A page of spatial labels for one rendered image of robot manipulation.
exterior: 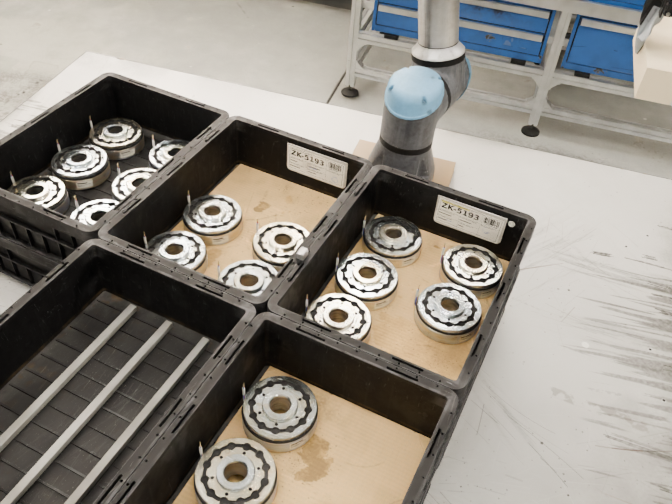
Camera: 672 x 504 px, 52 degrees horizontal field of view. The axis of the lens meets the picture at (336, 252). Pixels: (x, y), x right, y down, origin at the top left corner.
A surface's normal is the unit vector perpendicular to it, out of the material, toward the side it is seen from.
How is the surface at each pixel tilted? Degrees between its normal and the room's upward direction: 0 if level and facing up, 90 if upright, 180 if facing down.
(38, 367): 0
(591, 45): 90
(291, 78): 0
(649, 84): 90
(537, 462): 0
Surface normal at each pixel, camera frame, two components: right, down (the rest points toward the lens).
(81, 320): 0.07, -0.72
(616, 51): -0.29, 0.65
